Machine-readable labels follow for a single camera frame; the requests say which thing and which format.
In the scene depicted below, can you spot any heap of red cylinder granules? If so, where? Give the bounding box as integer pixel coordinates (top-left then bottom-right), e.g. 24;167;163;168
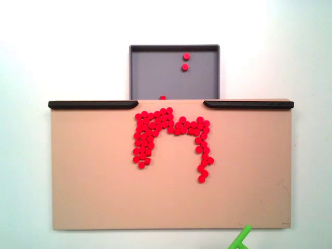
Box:
132;107;215;184

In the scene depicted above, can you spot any green T pusher brown handle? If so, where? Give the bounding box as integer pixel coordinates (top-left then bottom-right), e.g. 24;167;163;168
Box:
228;224;253;249

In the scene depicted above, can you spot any black foam rail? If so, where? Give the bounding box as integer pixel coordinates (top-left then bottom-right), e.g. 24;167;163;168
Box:
203;100;295;109
48;100;139;109

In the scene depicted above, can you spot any grey plastic tray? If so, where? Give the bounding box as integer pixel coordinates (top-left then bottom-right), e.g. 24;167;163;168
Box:
129;44;220;101

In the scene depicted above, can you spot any beige sloped board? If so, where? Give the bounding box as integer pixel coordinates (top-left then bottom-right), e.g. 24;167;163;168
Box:
49;98;293;231

